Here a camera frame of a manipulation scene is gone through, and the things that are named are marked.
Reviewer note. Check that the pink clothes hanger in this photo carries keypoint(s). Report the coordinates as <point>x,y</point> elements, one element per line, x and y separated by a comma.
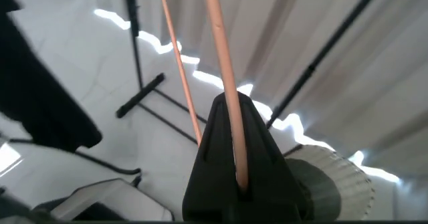
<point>224,50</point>

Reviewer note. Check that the black clothes rack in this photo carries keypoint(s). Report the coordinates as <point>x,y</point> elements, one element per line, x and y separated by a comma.
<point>132,10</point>

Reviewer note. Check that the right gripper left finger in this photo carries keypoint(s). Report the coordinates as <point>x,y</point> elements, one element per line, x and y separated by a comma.
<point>207,190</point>

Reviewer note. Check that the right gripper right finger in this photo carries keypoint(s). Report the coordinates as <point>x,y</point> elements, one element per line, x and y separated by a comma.
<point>274,190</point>

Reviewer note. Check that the black garment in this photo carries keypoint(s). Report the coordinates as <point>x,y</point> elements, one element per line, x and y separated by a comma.
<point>40,100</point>

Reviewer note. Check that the white laundry basket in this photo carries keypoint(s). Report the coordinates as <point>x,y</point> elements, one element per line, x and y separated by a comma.
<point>351,184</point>

